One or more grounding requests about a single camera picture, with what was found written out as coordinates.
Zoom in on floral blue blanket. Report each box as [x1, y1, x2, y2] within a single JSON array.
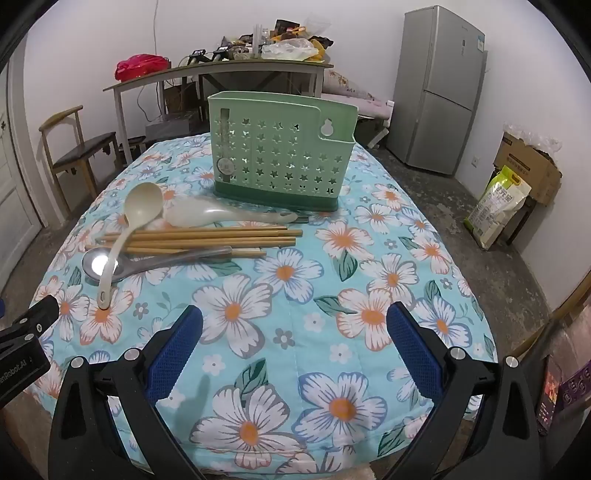
[[28, 131, 499, 480]]

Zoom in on wooden chair with dark seat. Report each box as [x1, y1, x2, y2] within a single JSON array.
[[39, 105, 118, 217]]

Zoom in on large cardboard box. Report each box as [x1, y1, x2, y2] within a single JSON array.
[[494, 131, 563, 206]]

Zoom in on black gadget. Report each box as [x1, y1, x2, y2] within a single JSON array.
[[187, 48, 232, 64]]

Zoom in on metal spoon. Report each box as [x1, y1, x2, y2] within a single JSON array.
[[82, 246, 234, 283]]

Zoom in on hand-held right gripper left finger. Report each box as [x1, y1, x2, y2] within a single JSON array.
[[48, 305, 206, 480]]

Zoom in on white-legged table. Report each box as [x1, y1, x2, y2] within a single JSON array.
[[102, 62, 334, 167]]

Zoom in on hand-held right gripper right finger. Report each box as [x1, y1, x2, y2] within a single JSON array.
[[383, 302, 541, 480]]

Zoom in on white door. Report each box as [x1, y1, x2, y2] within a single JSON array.
[[0, 60, 42, 278]]

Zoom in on brown floral wallpaper roll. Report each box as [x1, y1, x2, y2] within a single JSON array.
[[323, 69, 395, 104]]

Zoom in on white rice paddle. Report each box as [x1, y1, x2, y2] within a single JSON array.
[[164, 198, 301, 228]]

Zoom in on grey box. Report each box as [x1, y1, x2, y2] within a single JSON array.
[[145, 113, 201, 139]]

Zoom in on crumpled clear plastic bags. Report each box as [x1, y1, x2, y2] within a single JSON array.
[[503, 121, 561, 153]]

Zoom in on pink wallpaper roll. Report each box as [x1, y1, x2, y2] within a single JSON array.
[[321, 92, 393, 121]]

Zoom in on beige plastic ladle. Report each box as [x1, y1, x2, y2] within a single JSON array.
[[96, 182, 164, 311]]

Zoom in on purple box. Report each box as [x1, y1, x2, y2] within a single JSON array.
[[556, 364, 591, 416]]

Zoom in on pile of wooden chopsticks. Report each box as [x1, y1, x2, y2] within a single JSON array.
[[84, 224, 304, 258]]

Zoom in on green and white rice bag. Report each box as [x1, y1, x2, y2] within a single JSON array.
[[463, 166, 533, 250]]

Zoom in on small cardboard box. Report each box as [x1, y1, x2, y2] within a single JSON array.
[[164, 85, 199, 114]]

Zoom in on silver refrigerator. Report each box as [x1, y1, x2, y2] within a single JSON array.
[[385, 6, 488, 176]]

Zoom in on red plastic bag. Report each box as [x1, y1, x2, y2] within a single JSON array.
[[115, 54, 169, 81]]

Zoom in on clear plastic bag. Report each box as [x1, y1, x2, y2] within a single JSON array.
[[262, 39, 319, 61]]

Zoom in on green plastic utensil holder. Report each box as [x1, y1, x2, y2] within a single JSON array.
[[207, 91, 359, 214]]

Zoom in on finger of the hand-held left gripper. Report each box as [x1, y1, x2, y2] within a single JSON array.
[[0, 295, 61, 352]]

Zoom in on dark printed packet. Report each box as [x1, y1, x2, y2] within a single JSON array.
[[538, 355, 561, 435]]

